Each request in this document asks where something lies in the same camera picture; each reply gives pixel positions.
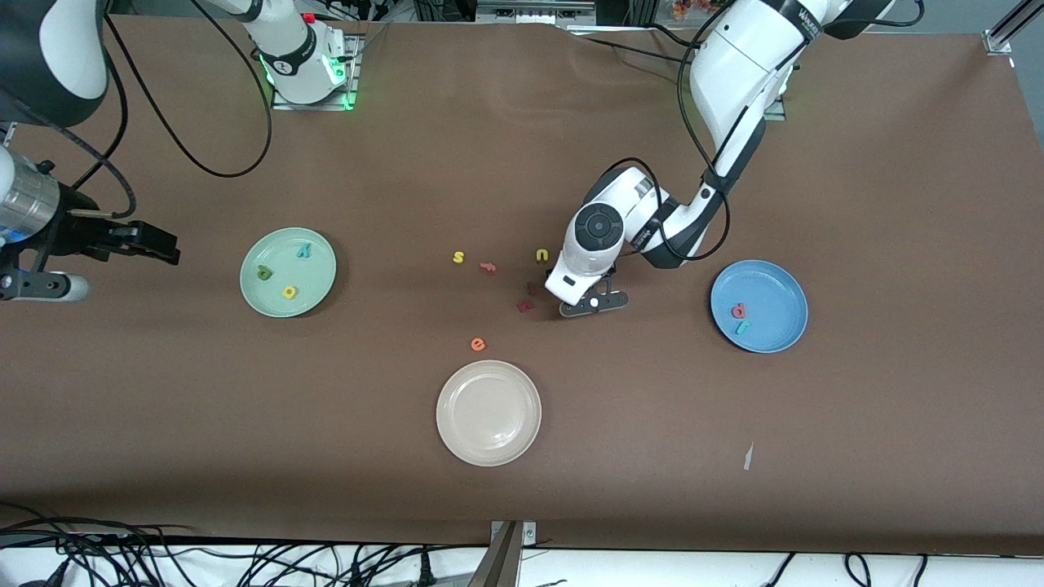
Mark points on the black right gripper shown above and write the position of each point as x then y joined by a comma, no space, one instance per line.
79,233

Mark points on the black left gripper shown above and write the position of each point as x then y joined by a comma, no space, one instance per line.
612,270

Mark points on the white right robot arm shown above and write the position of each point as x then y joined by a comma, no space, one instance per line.
73,49

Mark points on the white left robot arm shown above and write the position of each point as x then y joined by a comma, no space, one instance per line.
734,57

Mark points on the green plate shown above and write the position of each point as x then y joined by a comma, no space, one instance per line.
281,244

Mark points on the blue plate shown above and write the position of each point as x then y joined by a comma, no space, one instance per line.
775,285

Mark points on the beige plate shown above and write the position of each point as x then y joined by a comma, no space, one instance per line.
489,412

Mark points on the brown table cover sheet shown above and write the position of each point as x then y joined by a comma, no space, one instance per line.
457,147

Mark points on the white paper scrap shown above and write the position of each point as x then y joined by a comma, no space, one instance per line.
748,458

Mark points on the grey metal box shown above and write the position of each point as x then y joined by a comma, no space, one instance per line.
530,12

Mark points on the orange dried flowers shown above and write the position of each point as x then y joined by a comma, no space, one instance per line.
689,8

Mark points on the grey slanted beam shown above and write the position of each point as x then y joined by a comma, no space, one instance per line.
497,562

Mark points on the small metal bracket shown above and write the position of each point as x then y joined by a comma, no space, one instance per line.
528,532

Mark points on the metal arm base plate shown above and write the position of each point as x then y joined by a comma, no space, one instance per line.
352,73

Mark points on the aluminium frame rail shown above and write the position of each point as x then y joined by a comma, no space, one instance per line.
999,39

